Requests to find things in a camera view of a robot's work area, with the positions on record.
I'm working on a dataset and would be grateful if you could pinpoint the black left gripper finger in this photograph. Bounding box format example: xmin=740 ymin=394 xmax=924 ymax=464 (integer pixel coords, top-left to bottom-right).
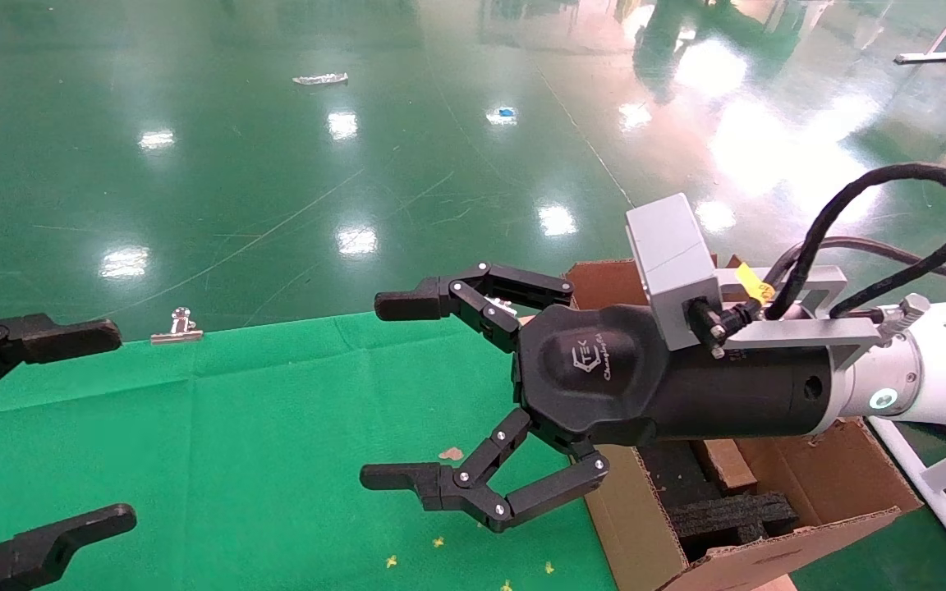
xmin=0 ymin=309 xmax=124 ymax=420
xmin=0 ymin=504 xmax=139 ymax=591

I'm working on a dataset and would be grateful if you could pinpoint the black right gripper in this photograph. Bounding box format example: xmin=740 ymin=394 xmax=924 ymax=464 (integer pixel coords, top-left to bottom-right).
xmin=359 ymin=262 xmax=849 ymax=534

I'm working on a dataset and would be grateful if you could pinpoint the small brown cardboard box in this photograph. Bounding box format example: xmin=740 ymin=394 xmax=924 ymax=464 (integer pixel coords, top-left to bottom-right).
xmin=698 ymin=437 xmax=758 ymax=497

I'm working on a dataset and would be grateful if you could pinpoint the large open cardboard carton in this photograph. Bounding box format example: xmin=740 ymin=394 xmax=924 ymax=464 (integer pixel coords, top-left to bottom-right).
xmin=563 ymin=258 xmax=922 ymax=591

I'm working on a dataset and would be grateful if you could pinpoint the green table cloth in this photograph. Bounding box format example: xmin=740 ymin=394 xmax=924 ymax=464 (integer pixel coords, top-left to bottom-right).
xmin=0 ymin=311 xmax=618 ymax=591

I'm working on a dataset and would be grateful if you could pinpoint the black foam insert block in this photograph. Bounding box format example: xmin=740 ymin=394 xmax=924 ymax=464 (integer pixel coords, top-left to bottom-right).
xmin=666 ymin=490 xmax=799 ymax=564

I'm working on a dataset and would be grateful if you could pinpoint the white stand base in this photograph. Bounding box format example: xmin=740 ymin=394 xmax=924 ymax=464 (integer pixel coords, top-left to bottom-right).
xmin=893 ymin=0 xmax=946 ymax=66

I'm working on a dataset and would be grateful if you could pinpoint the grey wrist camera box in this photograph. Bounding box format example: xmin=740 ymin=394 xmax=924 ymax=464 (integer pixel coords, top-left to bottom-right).
xmin=626 ymin=193 xmax=725 ymax=353

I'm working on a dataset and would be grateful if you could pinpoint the yellow cable tag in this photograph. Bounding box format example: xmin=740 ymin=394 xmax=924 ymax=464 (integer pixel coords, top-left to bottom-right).
xmin=734 ymin=265 xmax=775 ymax=304

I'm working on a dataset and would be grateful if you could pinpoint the grey metal camera bracket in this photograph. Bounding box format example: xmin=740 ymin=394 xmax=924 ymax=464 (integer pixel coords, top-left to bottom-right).
xmin=711 ymin=264 xmax=931 ymax=372

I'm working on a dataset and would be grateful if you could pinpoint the dark smooth cable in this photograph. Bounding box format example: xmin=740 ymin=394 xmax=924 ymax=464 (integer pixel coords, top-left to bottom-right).
xmin=769 ymin=237 xmax=946 ymax=289

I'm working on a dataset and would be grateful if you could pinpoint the white pipe frame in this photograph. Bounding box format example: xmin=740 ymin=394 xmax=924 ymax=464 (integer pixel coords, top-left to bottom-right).
xmin=867 ymin=415 xmax=946 ymax=589

